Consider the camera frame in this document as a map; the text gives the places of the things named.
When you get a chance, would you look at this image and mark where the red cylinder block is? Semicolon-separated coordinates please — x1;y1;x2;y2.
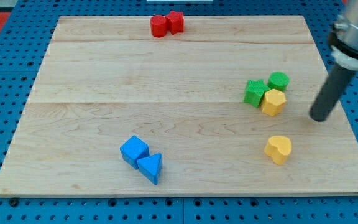
150;15;167;38

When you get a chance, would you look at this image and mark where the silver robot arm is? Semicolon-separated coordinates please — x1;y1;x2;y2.
309;0;358;122

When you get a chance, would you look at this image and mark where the green cylinder block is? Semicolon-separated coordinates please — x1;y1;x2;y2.
267;72;290;92

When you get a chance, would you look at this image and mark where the green star block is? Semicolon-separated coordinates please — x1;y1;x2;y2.
243;79;271;108

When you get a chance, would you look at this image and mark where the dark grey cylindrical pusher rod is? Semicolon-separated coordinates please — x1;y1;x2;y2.
309;63;356;122

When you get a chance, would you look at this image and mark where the blue cube block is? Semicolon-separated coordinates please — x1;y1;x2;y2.
120;136;150;169

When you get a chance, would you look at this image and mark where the red star block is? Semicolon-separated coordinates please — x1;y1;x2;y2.
165;11;185;35

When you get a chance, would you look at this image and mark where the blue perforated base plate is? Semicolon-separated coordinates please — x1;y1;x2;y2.
0;1;358;223

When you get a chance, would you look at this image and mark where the light wooden board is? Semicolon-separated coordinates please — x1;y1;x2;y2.
0;16;358;198

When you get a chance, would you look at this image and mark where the yellow hexagon block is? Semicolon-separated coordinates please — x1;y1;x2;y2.
260;89;287;116

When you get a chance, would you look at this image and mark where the yellow heart block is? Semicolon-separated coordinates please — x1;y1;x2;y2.
264;136;292;165

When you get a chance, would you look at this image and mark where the blue triangle block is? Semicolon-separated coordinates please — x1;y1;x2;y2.
137;153;162;185

